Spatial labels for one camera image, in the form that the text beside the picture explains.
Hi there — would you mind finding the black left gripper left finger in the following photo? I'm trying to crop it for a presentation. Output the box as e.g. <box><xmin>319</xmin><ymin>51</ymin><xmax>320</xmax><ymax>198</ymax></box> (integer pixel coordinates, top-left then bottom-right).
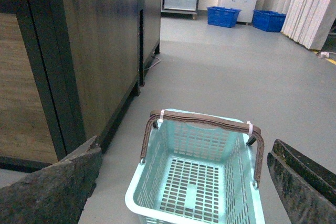
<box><xmin>1</xmin><ymin>136</ymin><xmax>102</xmax><ymax>223</ymax></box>

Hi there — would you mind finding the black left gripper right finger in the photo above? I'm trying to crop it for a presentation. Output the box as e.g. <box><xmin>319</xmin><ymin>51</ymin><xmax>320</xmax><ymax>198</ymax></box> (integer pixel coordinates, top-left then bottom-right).
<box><xmin>267</xmin><ymin>139</ymin><xmax>335</xmax><ymax>223</ymax></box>

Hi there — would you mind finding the brown basket handle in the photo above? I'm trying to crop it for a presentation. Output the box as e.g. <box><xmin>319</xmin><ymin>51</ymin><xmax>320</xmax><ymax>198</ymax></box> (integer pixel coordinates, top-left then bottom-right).
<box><xmin>139</xmin><ymin>110</ymin><xmax>265</xmax><ymax>187</ymax></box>

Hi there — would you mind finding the light blue plastic basket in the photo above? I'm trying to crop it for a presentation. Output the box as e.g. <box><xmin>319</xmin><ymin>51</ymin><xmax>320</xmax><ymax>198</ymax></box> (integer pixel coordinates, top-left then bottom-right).
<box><xmin>125</xmin><ymin>119</ymin><xmax>265</xmax><ymax>223</ymax></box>

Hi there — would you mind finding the white power strip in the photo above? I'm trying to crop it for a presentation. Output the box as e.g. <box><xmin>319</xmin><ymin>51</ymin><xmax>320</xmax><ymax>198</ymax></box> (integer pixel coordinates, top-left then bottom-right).
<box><xmin>317</xmin><ymin>51</ymin><xmax>336</xmax><ymax>59</ymax></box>

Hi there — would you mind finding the dark wood display cabinet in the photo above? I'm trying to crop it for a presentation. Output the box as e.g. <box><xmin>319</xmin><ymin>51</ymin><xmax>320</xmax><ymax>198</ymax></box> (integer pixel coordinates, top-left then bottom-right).
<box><xmin>1</xmin><ymin>0</ymin><xmax>161</xmax><ymax>172</ymax></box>

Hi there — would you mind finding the blue crate right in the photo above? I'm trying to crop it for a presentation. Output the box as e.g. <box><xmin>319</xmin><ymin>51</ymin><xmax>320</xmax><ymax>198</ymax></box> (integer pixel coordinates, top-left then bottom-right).
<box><xmin>253</xmin><ymin>10</ymin><xmax>286</xmax><ymax>32</ymax></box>

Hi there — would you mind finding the blue crate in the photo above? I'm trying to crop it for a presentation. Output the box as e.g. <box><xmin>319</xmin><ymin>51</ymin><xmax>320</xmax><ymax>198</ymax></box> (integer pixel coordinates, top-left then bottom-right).
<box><xmin>207</xmin><ymin>6</ymin><xmax>241</xmax><ymax>28</ymax></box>
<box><xmin>253</xmin><ymin>10</ymin><xmax>286</xmax><ymax>32</ymax></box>

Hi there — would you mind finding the white curtain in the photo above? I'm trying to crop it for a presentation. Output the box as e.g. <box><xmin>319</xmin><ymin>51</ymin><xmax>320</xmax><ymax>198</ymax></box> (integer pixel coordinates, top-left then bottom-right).
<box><xmin>272</xmin><ymin>0</ymin><xmax>335</xmax><ymax>50</ymax></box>

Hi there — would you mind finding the blue crate left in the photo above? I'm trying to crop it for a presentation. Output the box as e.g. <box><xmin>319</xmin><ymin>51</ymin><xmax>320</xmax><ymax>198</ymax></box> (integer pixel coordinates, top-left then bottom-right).
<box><xmin>207</xmin><ymin>6</ymin><xmax>241</xmax><ymax>28</ymax></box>

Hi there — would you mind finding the white floor cable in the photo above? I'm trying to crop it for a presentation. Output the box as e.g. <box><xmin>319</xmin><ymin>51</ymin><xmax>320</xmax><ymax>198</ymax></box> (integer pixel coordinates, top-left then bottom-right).
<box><xmin>143</xmin><ymin>55</ymin><xmax>161</xmax><ymax>70</ymax></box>

